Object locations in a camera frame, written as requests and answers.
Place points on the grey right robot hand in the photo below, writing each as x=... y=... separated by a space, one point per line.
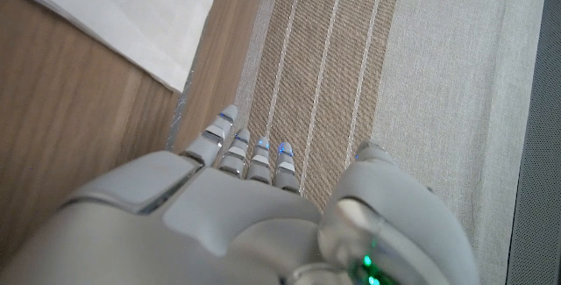
x=210 y=223

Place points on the cream cheesecloth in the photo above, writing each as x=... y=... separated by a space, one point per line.
x=131 y=13

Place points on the striped beige backdrop cloth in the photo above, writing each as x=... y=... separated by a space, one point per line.
x=438 y=57

